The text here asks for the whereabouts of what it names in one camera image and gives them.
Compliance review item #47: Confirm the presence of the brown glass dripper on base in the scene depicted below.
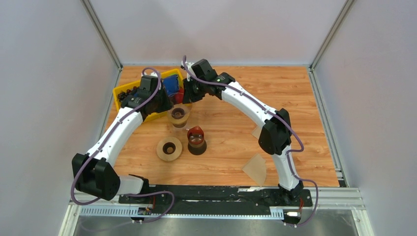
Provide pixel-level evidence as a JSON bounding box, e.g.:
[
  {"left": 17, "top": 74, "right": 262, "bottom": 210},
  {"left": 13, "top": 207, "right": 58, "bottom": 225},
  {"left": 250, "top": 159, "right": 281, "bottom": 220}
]
[{"left": 187, "top": 126, "right": 207, "bottom": 155}]

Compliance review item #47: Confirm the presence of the yellow plastic basket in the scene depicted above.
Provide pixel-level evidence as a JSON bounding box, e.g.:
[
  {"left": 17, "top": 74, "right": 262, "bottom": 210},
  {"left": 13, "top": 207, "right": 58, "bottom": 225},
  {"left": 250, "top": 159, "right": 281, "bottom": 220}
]
[{"left": 113, "top": 69, "right": 183, "bottom": 122}]

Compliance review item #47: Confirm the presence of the wooden dripper ring on table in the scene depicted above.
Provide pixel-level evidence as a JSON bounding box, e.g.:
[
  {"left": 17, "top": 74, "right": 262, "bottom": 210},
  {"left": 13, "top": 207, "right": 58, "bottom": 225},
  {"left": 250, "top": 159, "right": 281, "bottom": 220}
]
[{"left": 156, "top": 136, "right": 183, "bottom": 162}]

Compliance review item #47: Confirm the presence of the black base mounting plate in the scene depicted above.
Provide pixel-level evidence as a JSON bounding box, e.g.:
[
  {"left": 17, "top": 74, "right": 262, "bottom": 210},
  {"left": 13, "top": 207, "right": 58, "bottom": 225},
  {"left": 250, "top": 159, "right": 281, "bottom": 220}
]
[{"left": 119, "top": 185, "right": 313, "bottom": 215}]

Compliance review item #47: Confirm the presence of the brown paper filter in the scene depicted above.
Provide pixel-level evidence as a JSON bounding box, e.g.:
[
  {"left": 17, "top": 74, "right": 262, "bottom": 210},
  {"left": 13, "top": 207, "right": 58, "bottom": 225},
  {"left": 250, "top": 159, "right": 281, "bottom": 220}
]
[
  {"left": 242, "top": 154, "right": 267, "bottom": 186},
  {"left": 251, "top": 127, "right": 262, "bottom": 139}
]

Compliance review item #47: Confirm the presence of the blue chips bag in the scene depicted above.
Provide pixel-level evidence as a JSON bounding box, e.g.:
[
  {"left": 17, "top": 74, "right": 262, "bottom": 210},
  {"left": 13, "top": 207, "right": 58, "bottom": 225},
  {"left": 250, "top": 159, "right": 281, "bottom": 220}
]
[{"left": 162, "top": 74, "right": 180, "bottom": 96}]

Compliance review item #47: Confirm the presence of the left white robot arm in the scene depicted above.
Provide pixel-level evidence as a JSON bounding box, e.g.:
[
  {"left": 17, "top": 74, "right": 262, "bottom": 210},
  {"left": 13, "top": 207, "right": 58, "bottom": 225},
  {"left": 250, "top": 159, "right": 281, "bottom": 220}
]
[{"left": 71, "top": 72, "right": 173, "bottom": 205}]

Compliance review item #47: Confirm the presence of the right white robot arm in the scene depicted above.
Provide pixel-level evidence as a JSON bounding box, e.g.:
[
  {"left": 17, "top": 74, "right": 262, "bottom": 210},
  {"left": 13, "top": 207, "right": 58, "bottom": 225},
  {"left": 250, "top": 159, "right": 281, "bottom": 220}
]
[{"left": 181, "top": 56, "right": 303, "bottom": 206}]

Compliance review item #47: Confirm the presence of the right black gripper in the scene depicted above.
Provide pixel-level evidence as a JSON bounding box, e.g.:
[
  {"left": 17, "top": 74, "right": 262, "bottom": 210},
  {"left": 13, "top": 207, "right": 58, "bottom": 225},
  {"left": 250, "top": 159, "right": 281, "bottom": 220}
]
[{"left": 182, "top": 77, "right": 207, "bottom": 105}]

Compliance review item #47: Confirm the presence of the red tomato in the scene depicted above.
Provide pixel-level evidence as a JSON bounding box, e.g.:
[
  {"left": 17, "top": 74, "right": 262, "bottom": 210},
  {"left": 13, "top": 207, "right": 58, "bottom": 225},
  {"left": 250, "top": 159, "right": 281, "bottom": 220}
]
[{"left": 170, "top": 92, "right": 184, "bottom": 105}]

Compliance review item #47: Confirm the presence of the dark grapes bunch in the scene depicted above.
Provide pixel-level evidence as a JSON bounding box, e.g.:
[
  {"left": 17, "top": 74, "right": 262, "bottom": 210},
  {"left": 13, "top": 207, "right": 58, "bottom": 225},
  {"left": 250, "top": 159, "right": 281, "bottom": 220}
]
[{"left": 117, "top": 89, "right": 132, "bottom": 103}]

